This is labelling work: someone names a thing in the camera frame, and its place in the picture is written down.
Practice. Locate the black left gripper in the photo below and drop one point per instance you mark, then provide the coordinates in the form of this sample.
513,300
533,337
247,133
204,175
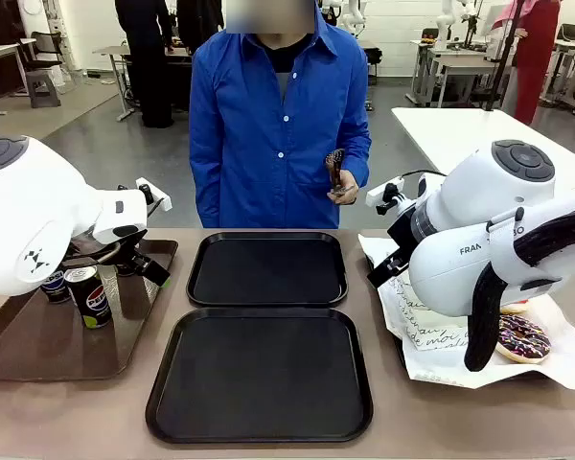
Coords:
131,254

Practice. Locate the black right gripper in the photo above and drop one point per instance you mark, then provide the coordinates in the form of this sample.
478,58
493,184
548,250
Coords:
401,239

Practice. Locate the black Pepsi can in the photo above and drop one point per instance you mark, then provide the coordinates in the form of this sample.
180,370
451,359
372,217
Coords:
55,290
93,302

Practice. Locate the dark metal tongs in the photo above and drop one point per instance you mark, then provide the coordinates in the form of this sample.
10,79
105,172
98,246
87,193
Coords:
336,165

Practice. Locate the person's right forearm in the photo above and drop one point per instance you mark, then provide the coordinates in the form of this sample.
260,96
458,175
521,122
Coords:
203,191

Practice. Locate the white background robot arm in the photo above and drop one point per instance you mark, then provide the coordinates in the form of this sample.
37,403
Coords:
446,21
354,14

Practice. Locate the person's left forearm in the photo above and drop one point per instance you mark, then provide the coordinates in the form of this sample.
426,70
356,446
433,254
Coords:
360,173

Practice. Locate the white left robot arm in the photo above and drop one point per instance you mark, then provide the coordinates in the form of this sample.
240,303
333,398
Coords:
29,215

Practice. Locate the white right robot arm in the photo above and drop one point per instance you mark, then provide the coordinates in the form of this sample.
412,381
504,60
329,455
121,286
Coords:
465,225

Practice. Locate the person's left hand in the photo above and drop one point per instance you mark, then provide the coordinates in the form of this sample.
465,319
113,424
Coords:
347,190

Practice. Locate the script-printed white paper sleeve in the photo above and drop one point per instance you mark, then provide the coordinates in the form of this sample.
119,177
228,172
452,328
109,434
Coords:
426,330

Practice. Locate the white paper liner sheet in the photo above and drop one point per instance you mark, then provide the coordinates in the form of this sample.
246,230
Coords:
441,366

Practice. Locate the black square serving tray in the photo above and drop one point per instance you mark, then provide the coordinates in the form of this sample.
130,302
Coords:
259,378
268,273

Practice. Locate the pink frosted donut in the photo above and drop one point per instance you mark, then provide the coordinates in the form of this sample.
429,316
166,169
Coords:
512,309

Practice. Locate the white side table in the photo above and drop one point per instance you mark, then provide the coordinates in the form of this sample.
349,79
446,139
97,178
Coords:
450,139

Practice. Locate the chocolate donut with coloured sprinkles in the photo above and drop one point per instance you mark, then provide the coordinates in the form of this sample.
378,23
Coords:
527,342

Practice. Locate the person in blue shirt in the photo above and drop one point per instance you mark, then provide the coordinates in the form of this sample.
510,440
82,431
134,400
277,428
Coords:
268,144

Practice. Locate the person in black clothes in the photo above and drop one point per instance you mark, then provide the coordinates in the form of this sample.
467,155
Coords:
146,57

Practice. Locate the grey background work table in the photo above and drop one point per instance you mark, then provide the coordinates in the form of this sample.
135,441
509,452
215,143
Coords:
112,50

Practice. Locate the white background work table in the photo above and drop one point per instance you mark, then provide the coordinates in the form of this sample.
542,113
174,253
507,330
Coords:
453,60

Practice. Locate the black office chair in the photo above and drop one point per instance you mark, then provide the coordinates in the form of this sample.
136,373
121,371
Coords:
45,50

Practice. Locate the black stand pole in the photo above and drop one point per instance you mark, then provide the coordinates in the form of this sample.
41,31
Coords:
505,57

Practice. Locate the person in dark jacket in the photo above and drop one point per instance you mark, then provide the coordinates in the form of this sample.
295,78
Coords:
199,21

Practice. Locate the person in red dress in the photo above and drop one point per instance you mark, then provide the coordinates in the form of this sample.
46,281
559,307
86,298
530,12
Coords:
536,62

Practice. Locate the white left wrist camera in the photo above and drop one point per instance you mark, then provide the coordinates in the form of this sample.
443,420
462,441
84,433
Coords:
155,196

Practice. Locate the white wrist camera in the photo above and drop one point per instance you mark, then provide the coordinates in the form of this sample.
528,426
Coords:
385,191
155,196

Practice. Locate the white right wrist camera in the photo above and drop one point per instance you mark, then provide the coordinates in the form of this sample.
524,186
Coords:
385,191

